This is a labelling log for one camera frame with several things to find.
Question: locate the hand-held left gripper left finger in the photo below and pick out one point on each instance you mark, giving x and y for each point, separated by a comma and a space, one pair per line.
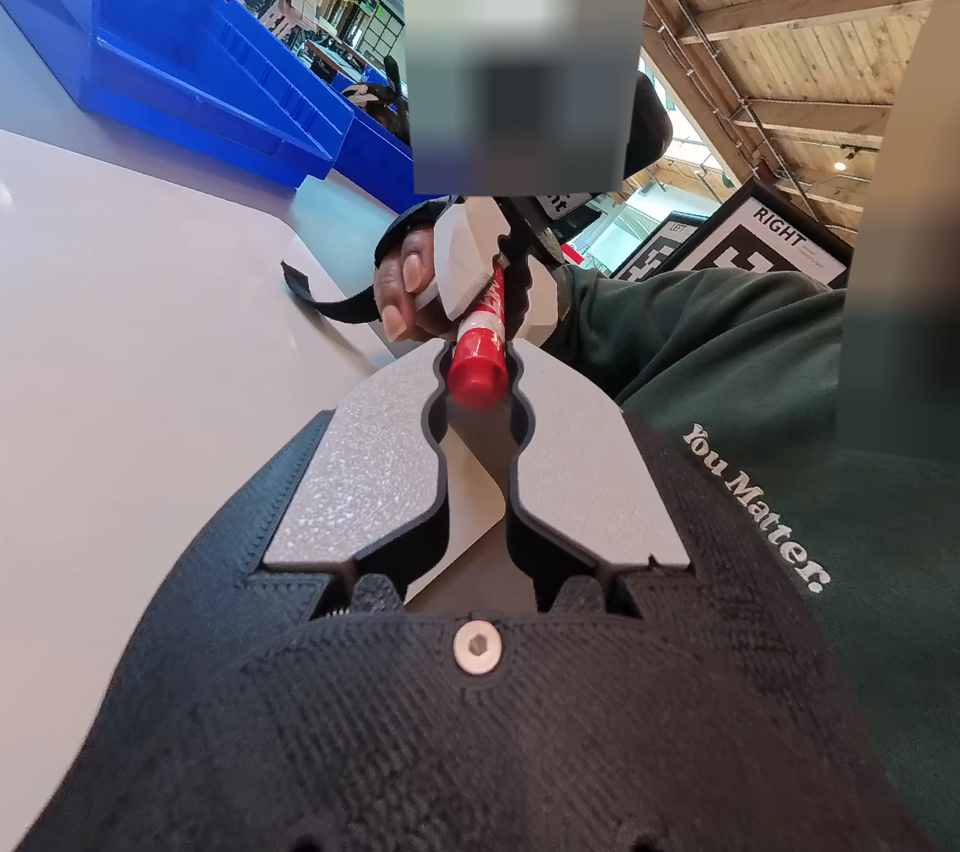
352, 462

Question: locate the blue plastic bin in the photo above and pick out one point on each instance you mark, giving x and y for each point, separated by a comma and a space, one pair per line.
382, 169
187, 56

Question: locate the red marker cap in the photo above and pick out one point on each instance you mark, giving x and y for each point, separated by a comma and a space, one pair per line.
478, 368

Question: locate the large black white tag sign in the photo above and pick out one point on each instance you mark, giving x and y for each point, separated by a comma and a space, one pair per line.
780, 244

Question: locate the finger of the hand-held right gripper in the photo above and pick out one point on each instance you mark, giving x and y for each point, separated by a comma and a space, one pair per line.
544, 300
469, 251

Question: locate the person's right hand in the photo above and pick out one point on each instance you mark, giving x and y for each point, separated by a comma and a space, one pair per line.
409, 282

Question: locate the person's green sweatshirt torso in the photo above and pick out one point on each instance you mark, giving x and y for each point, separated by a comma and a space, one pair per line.
862, 567

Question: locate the small black white tag sign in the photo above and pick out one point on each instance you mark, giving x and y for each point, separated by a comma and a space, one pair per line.
660, 251

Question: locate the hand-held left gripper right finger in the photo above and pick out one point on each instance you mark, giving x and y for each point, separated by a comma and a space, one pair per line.
600, 462

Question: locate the white whiteboard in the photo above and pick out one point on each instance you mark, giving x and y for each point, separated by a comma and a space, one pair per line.
150, 342

